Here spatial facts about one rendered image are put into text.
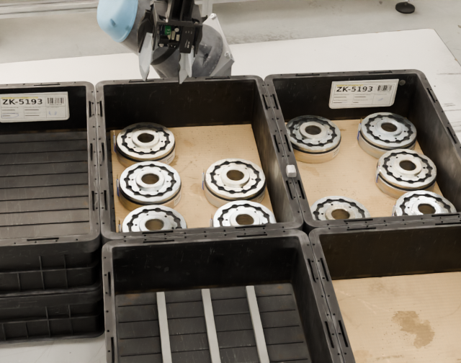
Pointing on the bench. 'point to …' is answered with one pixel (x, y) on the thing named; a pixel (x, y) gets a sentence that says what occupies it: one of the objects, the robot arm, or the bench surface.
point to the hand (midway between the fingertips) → (163, 72)
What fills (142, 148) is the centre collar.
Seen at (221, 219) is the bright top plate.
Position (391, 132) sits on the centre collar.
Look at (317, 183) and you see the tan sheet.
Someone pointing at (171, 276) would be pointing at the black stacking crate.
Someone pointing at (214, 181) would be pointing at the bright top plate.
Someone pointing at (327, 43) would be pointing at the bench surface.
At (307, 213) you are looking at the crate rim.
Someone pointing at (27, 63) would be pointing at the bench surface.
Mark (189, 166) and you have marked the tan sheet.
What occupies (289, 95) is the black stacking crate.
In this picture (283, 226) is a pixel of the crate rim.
